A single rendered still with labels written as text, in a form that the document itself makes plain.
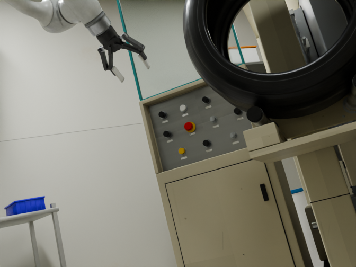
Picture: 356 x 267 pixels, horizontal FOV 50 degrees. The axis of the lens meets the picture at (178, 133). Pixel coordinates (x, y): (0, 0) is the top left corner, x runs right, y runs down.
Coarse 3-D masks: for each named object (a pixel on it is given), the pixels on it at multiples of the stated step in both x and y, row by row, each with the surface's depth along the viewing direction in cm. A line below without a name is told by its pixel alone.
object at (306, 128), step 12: (336, 108) 130; (276, 120) 136; (288, 120) 135; (300, 120) 133; (312, 120) 132; (324, 120) 131; (336, 120) 129; (348, 120) 128; (288, 132) 134; (300, 132) 133
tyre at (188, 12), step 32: (192, 0) 114; (224, 0) 138; (352, 0) 124; (192, 32) 113; (224, 32) 138; (352, 32) 97; (224, 64) 108; (320, 64) 99; (352, 64) 98; (224, 96) 114; (256, 96) 106; (288, 96) 103; (320, 96) 103
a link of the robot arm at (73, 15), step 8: (64, 0) 136; (72, 0) 135; (80, 0) 135; (88, 0) 136; (96, 0) 140; (64, 8) 139; (72, 8) 137; (80, 8) 137; (88, 8) 137; (96, 8) 139; (64, 16) 142; (72, 16) 140; (80, 16) 139; (88, 16) 139; (96, 16) 140
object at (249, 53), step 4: (244, 48) 464; (248, 48) 466; (252, 48) 468; (244, 52) 461; (248, 52) 464; (252, 52) 466; (256, 52) 468; (244, 56) 460; (248, 56) 462; (252, 56) 464; (256, 56) 466; (248, 60) 460; (252, 60) 462; (256, 60) 465
